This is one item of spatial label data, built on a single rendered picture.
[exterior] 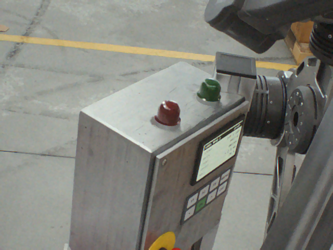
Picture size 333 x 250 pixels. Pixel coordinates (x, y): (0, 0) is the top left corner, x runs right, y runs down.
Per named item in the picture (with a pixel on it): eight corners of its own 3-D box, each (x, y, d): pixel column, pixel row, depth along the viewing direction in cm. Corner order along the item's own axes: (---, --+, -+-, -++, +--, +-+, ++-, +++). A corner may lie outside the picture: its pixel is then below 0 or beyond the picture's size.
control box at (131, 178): (66, 248, 75) (77, 108, 64) (158, 187, 87) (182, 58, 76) (133, 297, 70) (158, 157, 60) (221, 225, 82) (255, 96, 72)
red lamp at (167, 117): (148, 121, 64) (151, 101, 63) (164, 112, 66) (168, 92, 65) (168, 133, 63) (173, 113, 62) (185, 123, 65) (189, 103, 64)
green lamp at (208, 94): (190, 98, 69) (194, 78, 68) (205, 90, 71) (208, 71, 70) (210, 108, 68) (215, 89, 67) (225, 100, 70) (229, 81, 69)
